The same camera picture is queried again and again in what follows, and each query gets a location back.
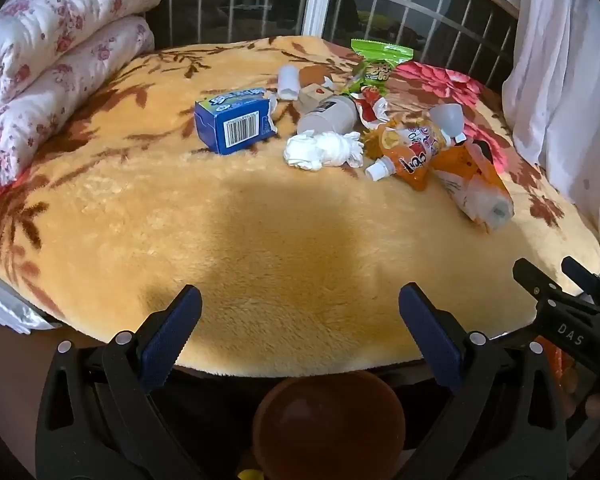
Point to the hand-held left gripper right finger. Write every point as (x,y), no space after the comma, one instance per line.
(430,335)

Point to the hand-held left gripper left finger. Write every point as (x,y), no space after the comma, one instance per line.
(172,340)

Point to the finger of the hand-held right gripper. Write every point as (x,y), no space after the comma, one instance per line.
(587,277)
(532,280)

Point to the orange and white packet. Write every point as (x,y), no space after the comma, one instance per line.
(475,187)

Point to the orange drink pouch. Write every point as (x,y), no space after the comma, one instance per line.
(410,152)

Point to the white tissue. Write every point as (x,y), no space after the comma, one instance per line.
(320,150)

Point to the blue cardboard carton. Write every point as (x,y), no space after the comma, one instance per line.
(235,122)

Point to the red and white wrapper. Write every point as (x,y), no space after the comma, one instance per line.
(372,107)

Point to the green snack packet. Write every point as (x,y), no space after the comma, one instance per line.
(375,67)

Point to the silver plastic sheet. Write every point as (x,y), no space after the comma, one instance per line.
(10,305)

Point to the translucent plastic cup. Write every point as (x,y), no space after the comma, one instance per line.
(447,117)

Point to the white curtain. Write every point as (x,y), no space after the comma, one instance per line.
(565,85)

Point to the small cardboard box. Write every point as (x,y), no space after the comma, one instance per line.
(314,96)

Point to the rolled white paper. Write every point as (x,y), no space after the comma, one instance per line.
(288,80)

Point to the folded pink floral quilt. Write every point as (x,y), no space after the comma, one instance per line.
(55,60)

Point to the window with metal bars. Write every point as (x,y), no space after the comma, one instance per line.
(320,0)

